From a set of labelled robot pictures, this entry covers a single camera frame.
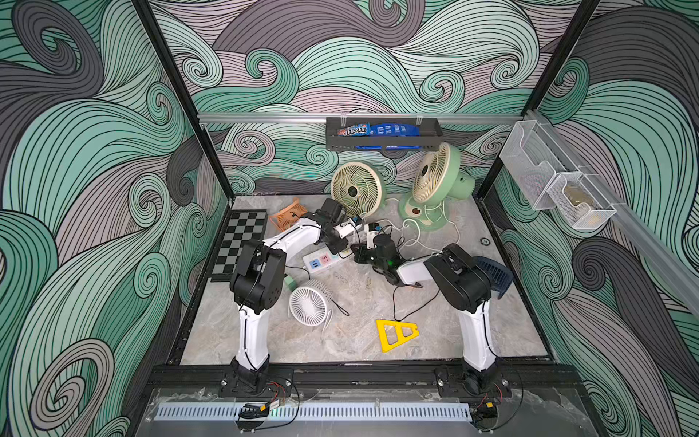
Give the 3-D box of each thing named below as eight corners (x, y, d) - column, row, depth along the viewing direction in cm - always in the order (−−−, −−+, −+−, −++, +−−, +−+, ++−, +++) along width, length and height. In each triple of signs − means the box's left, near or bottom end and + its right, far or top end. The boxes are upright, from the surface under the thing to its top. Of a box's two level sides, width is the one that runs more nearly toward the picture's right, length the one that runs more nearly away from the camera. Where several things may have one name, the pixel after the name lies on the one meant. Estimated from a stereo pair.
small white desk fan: (290, 312, 87) (283, 297, 78) (313, 289, 92) (309, 272, 83) (314, 336, 82) (310, 323, 73) (337, 310, 88) (336, 295, 78)
